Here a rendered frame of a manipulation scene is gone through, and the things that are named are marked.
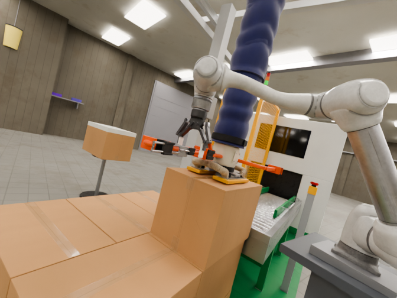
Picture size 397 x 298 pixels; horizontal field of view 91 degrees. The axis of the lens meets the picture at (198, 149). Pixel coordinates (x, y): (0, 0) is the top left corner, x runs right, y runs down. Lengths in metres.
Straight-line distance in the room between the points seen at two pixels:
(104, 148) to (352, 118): 2.41
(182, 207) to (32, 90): 7.74
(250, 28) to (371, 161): 0.92
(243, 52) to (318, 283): 1.26
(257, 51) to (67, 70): 8.22
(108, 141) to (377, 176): 2.47
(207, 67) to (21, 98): 7.95
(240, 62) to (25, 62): 7.76
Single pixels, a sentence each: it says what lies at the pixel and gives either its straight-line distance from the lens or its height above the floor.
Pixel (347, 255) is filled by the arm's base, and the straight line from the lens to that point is 1.24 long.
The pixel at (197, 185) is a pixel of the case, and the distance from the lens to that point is 1.03.
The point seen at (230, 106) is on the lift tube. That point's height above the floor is 1.39.
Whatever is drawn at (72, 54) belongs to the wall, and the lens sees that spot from 9.16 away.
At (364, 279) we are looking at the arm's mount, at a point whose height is 0.77.
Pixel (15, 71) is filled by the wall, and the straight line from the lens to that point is 8.50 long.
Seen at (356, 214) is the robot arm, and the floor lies 0.99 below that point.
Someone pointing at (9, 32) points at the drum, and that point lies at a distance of 8.55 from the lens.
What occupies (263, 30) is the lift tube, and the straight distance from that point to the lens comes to 1.37.
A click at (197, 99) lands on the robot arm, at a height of 1.32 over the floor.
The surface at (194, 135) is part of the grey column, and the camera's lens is 2.68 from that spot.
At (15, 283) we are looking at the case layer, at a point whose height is 0.54.
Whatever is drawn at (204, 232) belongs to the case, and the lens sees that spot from 1.04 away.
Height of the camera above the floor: 1.14
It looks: 2 degrees down
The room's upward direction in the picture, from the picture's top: 15 degrees clockwise
